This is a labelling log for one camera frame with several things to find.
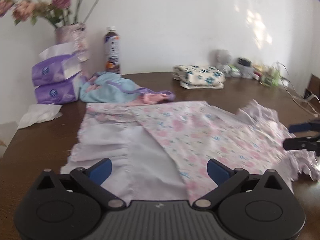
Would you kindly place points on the clear drinking glass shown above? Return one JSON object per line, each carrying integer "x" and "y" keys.
{"x": 266, "y": 79}

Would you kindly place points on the purple tissue pack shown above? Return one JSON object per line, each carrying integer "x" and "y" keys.
{"x": 60, "y": 93}
{"x": 57, "y": 64}

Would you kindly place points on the blue pink purple garment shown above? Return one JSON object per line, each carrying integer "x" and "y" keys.
{"x": 106, "y": 87}

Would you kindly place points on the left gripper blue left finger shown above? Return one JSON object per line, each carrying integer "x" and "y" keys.
{"x": 100, "y": 171}

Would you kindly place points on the grey printed tin box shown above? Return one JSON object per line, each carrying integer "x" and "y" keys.
{"x": 247, "y": 72}

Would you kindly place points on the lower purple tissue pack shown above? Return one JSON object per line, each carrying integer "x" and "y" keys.
{"x": 60, "y": 93}

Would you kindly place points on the oolong tea bottle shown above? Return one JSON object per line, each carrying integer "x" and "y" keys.
{"x": 112, "y": 51}

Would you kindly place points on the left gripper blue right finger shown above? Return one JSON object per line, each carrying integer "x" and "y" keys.
{"x": 218, "y": 172}

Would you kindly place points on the dried rose bouquet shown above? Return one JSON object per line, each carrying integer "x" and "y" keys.
{"x": 56, "y": 12}

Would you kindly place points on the green spray bottle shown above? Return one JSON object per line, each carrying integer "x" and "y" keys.
{"x": 275, "y": 74}

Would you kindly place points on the white robot figure speaker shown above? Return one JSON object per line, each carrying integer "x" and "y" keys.
{"x": 223, "y": 58}

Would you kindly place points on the folded cream blue-flower cloth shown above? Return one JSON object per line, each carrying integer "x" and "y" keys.
{"x": 196, "y": 77}

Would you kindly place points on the pink floral child dress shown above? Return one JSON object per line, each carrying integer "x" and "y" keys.
{"x": 160, "y": 152}

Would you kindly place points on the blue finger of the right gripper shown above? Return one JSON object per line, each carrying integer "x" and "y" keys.
{"x": 312, "y": 125}
{"x": 310, "y": 144}

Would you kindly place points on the crumpled white tissue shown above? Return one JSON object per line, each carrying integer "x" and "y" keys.
{"x": 39, "y": 113}

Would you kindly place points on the upper purple tissue pack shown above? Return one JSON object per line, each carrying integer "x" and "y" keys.
{"x": 57, "y": 64}

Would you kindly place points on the purple textured vase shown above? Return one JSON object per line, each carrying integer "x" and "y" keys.
{"x": 77, "y": 35}

